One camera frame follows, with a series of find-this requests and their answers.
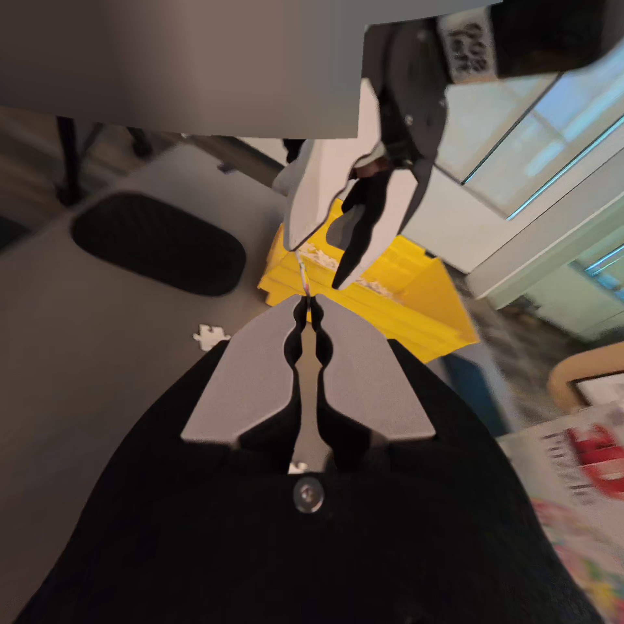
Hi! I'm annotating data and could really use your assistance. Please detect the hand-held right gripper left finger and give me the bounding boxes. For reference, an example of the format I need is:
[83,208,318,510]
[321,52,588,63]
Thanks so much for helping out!
[181,296,310,461]

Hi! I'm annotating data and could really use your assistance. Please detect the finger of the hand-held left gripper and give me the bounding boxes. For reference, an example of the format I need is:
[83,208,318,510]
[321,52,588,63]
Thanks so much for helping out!
[327,164,422,290]
[273,80,383,252]

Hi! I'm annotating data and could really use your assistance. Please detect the colourful puzzle box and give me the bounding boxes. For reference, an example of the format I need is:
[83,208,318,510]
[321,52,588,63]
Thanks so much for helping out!
[498,400,624,624]

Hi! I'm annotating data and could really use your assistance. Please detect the black quilted pad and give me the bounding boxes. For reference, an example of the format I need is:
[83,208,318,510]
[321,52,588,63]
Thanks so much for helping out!
[71,190,247,298]

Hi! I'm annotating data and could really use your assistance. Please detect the wooden easel board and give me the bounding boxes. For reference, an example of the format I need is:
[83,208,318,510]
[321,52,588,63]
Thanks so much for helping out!
[546,342,624,416]

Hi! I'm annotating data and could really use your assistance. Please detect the yellow plastic bin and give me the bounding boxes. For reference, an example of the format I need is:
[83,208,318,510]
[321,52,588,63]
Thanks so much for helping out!
[257,195,480,363]

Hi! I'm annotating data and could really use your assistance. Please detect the white jigsaw piece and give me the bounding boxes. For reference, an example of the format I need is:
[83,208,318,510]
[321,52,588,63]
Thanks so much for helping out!
[297,251,314,299]
[192,325,233,353]

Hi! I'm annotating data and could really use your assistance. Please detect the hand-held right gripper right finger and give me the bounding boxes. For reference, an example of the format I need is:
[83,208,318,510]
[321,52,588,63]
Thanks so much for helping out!
[312,296,436,465]

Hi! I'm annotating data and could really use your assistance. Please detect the pile of puzzle pieces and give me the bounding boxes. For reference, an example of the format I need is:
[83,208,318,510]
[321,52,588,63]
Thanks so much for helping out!
[298,244,393,295]

